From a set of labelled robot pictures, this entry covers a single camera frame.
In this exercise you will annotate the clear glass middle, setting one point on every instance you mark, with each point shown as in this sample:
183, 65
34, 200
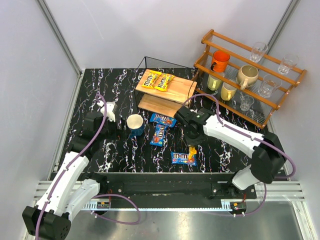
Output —
269, 85

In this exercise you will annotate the clear glass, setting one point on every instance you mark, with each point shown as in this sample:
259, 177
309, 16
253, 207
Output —
269, 85
288, 62
258, 51
246, 102

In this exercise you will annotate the clear glass top left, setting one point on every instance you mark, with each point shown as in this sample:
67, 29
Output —
258, 51

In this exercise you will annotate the yellow mug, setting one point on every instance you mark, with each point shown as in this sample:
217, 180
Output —
227, 91

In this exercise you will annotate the blue M&M bag centre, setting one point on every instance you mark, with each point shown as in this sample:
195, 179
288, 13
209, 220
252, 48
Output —
158, 136

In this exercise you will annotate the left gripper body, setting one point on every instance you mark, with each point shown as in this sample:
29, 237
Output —
114, 129

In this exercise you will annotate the blue m&m bag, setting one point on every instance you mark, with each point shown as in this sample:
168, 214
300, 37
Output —
158, 136
183, 159
163, 120

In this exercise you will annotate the yellow M&M bag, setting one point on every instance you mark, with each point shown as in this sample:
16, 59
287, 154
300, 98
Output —
164, 82
192, 152
151, 79

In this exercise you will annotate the blue ceramic mug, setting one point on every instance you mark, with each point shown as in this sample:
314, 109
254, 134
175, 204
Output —
136, 125

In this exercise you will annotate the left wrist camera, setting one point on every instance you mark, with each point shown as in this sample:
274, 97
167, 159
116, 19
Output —
111, 108

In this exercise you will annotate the clear glass top right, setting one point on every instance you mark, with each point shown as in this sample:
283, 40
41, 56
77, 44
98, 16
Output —
288, 62

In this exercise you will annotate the beige mug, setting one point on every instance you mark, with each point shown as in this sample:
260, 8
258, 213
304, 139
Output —
247, 75

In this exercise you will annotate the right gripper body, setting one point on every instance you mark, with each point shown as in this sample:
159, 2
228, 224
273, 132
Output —
192, 139

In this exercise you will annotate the green mug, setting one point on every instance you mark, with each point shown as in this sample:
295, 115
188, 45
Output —
213, 83

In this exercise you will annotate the orange mug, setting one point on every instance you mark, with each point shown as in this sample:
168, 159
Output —
219, 61

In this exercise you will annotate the clear glass lower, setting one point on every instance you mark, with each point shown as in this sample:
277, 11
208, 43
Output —
246, 102

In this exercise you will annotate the blue M&M bag upper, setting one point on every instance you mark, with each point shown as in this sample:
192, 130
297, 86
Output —
163, 120

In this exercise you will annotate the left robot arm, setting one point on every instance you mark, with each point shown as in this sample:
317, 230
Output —
52, 215

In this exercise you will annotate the aluminium rail frame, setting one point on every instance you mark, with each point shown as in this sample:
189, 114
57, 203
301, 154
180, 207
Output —
304, 220

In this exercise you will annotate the blue M&M bag front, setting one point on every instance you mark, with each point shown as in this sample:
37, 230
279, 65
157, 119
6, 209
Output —
183, 159

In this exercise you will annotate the wooden cup rack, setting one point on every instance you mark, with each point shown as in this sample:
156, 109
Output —
252, 90

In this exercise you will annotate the two-tier wood wire shelf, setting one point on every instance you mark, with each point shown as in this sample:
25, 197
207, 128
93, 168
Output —
179, 90

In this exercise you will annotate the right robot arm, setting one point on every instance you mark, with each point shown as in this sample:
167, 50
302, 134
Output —
265, 151

